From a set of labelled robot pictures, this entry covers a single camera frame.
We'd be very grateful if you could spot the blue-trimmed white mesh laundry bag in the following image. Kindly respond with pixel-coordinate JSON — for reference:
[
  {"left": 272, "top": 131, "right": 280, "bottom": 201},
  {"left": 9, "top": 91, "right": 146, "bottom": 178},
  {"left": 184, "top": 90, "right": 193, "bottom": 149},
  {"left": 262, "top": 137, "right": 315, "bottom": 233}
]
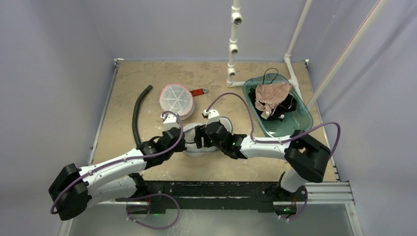
[{"left": 183, "top": 117, "right": 233, "bottom": 157}]

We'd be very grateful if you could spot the pink bra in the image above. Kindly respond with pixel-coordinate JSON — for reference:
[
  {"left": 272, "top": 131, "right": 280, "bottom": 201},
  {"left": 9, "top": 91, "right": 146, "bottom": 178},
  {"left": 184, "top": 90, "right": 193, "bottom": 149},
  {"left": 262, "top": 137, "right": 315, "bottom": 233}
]
[{"left": 255, "top": 82, "right": 294, "bottom": 120}]

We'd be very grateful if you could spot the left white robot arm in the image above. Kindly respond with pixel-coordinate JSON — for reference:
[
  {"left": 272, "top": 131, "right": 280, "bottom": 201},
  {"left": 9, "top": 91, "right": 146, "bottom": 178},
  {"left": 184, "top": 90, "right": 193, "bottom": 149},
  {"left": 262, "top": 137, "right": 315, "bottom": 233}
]
[{"left": 48, "top": 127, "right": 186, "bottom": 221}]

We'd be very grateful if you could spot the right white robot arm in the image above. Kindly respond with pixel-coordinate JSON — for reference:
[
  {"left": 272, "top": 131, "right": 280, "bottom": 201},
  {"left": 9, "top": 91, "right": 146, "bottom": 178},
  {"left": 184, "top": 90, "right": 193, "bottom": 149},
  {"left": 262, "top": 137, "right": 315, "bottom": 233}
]
[{"left": 190, "top": 122, "right": 333, "bottom": 200}]

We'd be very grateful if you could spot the pink-trimmed white mesh laundry bag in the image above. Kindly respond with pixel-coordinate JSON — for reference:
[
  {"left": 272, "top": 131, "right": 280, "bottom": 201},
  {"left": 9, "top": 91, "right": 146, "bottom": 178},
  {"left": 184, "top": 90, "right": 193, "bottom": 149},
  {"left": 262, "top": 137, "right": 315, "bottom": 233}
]
[{"left": 159, "top": 84, "right": 195, "bottom": 120}]

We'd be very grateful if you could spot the black garment in bin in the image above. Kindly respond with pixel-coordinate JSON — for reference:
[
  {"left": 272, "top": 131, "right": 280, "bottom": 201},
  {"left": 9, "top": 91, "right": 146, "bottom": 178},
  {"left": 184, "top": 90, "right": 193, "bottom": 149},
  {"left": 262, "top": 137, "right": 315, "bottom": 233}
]
[{"left": 247, "top": 68, "right": 298, "bottom": 121}]

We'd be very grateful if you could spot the teal transparent plastic bin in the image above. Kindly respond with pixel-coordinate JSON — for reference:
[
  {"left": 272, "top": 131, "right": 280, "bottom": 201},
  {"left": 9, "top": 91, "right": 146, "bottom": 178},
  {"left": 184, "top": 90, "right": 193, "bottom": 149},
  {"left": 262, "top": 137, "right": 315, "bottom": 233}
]
[{"left": 242, "top": 73, "right": 313, "bottom": 137}]

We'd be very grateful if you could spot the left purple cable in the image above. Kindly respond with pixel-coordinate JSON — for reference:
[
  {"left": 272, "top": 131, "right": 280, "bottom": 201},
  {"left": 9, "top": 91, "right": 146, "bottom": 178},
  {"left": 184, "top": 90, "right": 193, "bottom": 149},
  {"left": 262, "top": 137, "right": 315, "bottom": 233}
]
[{"left": 50, "top": 111, "right": 185, "bottom": 215}]

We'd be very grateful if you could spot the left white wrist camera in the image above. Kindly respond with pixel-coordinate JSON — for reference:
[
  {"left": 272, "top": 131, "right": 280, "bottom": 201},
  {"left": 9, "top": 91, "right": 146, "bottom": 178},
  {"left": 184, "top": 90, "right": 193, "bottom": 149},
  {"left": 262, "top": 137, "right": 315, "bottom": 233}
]
[{"left": 161, "top": 113, "right": 180, "bottom": 131}]

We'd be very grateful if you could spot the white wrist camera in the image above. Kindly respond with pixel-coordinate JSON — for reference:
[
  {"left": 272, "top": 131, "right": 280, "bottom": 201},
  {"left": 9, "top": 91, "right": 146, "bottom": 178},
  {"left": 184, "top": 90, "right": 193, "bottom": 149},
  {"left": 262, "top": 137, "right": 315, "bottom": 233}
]
[
  {"left": 202, "top": 109, "right": 220, "bottom": 125},
  {"left": 161, "top": 113, "right": 180, "bottom": 131}
]

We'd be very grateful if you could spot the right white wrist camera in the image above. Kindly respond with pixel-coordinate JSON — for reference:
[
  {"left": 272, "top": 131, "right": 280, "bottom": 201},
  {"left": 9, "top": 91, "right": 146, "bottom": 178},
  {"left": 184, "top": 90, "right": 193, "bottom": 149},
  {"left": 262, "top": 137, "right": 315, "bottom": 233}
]
[{"left": 202, "top": 109, "right": 220, "bottom": 125}]

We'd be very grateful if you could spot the red handled tool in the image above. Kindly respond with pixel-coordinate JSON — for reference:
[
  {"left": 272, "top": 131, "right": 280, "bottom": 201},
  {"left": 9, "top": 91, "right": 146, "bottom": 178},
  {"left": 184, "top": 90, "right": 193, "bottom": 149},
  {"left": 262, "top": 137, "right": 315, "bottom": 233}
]
[{"left": 189, "top": 88, "right": 209, "bottom": 96}]

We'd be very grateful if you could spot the black rubber hose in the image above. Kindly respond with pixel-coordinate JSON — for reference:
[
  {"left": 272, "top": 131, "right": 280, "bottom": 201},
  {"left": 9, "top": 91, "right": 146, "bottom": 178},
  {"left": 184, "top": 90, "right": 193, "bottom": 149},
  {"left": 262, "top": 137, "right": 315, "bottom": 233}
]
[{"left": 132, "top": 85, "right": 153, "bottom": 146}]

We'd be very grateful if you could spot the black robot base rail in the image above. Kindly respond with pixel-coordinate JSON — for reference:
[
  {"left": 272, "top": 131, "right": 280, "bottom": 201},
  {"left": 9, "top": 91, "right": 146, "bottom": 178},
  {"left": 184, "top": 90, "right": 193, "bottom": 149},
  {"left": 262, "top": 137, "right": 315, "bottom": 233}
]
[{"left": 116, "top": 174, "right": 307, "bottom": 214}]

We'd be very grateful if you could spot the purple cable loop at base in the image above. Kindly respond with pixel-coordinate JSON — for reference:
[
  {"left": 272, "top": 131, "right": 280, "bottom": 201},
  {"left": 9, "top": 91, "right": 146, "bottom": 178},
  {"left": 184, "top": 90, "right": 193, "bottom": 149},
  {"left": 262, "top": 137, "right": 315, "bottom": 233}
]
[{"left": 126, "top": 191, "right": 181, "bottom": 231}]

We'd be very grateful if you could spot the white PVC pipe frame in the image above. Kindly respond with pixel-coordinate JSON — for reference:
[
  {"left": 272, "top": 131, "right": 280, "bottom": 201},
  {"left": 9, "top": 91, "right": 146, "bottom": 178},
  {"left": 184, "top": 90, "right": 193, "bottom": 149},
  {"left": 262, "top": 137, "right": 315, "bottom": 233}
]
[{"left": 230, "top": 0, "right": 388, "bottom": 107}]

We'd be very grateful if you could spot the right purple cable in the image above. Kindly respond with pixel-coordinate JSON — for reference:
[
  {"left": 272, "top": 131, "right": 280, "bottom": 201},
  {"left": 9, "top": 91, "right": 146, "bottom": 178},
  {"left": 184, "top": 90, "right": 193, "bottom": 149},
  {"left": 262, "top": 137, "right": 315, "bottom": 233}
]
[{"left": 206, "top": 92, "right": 342, "bottom": 159}]

